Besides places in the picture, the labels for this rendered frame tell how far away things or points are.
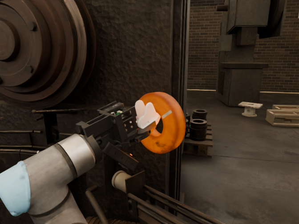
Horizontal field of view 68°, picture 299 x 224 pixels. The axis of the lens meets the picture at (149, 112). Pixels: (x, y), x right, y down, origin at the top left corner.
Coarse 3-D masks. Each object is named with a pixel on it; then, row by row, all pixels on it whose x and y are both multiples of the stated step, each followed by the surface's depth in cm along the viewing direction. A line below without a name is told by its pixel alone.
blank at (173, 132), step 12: (144, 96) 56; (156, 96) 53; (168, 96) 53; (156, 108) 54; (168, 108) 51; (180, 108) 52; (168, 120) 52; (180, 120) 51; (156, 132) 58; (168, 132) 52; (180, 132) 51; (144, 144) 59; (156, 144) 56; (168, 144) 53
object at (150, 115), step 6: (150, 108) 51; (144, 114) 50; (150, 114) 51; (156, 114) 53; (138, 120) 49; (144, 120) 50; (150, 120) 51; (156, 120) 52; (138, 126) 50; (144, 126) 50
